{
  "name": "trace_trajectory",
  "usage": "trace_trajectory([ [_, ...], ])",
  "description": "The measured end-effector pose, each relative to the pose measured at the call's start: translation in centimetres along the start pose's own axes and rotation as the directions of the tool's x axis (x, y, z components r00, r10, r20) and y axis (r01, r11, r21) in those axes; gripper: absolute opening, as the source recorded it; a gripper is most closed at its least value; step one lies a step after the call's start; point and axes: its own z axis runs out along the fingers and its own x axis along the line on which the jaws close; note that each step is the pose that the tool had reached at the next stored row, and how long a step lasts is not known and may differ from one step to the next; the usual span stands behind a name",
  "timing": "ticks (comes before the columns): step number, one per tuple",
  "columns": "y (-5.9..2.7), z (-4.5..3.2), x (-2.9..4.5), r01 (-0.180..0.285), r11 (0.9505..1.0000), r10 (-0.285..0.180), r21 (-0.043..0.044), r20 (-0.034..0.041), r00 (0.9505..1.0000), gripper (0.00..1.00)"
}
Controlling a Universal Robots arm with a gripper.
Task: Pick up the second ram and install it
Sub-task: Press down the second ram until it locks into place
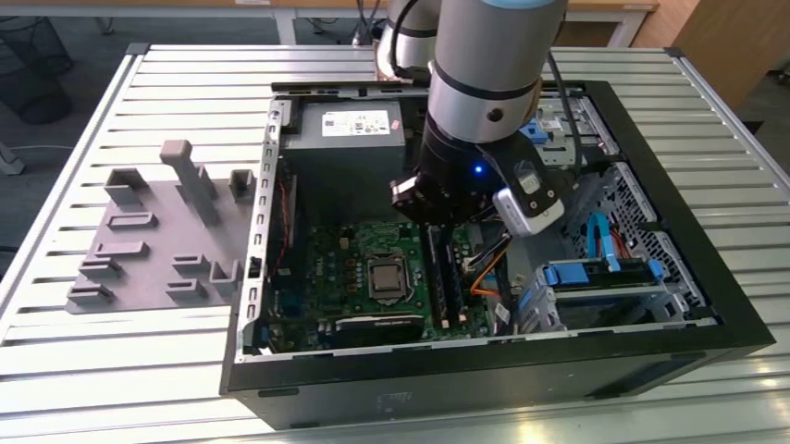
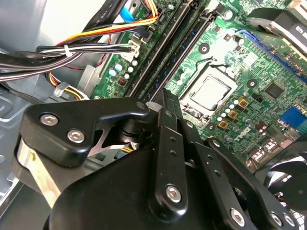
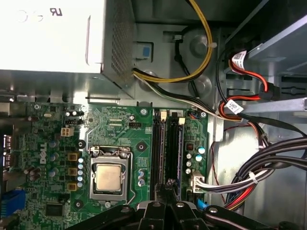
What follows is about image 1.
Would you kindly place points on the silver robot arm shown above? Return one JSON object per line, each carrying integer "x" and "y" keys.
{"x": 487, "y": 46}

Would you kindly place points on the blue drive bay latch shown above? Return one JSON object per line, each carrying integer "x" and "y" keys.
{"x": 535, "y": 131}

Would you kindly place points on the grey power supply unit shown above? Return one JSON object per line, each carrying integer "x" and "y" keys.
{"x": 345, "y": 176}

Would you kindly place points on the grey metal drive cage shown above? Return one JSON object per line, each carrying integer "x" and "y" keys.
{"x": 555, "y": 152}

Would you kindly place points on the CPU socket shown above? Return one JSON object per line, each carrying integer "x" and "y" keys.
{"x": 387, "y": 257}

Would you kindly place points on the green motherboard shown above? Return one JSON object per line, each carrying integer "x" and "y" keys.
{"x": 333, "y": 240}

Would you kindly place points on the silver CPU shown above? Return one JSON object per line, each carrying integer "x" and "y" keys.
{"x": 387, "y": 277}

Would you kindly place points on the hard disk in blue carrier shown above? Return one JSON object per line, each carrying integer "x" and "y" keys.
{"x": 567, "y": 275}

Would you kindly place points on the black graphics card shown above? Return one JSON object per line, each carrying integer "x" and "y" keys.
{"x": 376, "y": 326}

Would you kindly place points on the grey metal disk bay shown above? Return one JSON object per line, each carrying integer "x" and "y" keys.
{"x": 611, "y": 292}

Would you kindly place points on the white framed desk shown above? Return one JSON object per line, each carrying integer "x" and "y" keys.
{"x": 626, "y": 28}

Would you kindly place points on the grey parts rack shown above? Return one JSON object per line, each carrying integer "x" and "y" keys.
{"x": 160, "y": 217}

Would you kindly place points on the black PC case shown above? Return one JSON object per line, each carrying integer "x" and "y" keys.
{"x": 494, "y": 393}

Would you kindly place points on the wooden cabinet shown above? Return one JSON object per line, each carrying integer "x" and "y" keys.
{"x": 728, "y": 46}

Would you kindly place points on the black mesh waste bin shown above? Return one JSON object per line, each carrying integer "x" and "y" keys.
{"x": 37, "y": 69}

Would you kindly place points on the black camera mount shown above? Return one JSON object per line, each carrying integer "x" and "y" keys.
{"x": 515, "y": 152}

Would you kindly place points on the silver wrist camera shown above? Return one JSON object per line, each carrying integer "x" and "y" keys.
{"x": 531, "y": 222}

